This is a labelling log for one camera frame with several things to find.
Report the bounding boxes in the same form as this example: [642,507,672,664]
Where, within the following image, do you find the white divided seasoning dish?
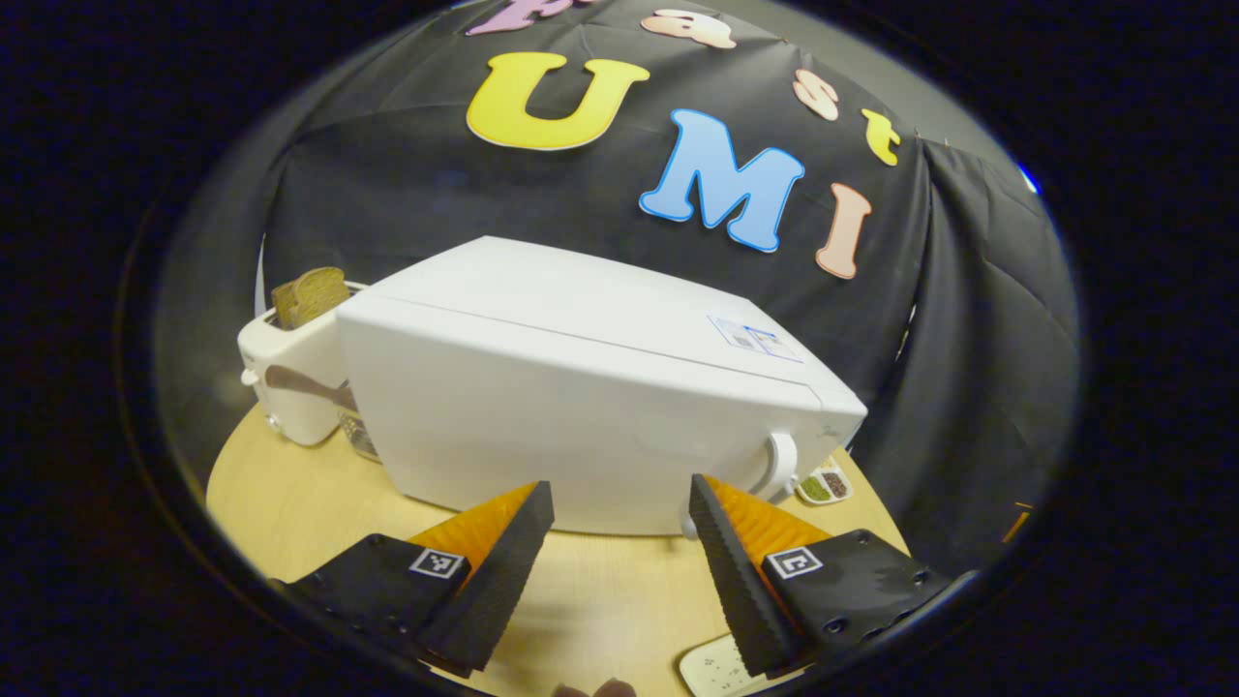
[794,462,856,507]

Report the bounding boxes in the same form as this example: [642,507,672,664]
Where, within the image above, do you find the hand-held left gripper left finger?
[271,480,556,679]

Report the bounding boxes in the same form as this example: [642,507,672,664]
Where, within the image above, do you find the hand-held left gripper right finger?
[687,473,956,679]

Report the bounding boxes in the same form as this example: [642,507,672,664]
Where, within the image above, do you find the white microwave oven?
[335,235,869,539]

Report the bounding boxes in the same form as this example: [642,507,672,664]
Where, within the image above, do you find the white toaster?
[237,281,371,448]

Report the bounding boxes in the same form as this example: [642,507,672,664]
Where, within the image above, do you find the light rectangular food tray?
[678,633,758,697]

